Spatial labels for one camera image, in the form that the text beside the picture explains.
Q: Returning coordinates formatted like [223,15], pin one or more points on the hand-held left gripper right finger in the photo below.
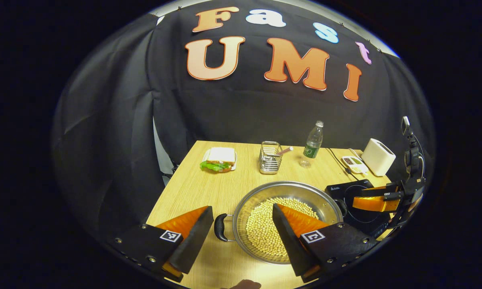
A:
[287,241]

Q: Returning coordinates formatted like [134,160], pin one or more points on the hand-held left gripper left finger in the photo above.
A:
[193,241]

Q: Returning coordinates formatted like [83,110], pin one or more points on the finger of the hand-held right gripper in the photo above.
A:
[377,202]

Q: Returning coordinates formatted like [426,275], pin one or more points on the black induction cooktop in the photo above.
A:
[363,220]

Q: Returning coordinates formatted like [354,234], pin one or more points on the pile of yellow soybeans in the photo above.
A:
[261,228]

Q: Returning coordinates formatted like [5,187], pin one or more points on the white divided dish with beans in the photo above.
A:
[354,163]

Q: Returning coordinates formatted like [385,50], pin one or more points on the white toaster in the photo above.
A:
[379,157]

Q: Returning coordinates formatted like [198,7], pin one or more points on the clear plastic water bottle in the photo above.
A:
[313,146]

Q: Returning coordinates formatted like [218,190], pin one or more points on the sandwich on white plate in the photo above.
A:
[221,158]

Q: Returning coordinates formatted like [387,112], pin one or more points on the black backdrop cloth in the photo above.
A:
[245,112]

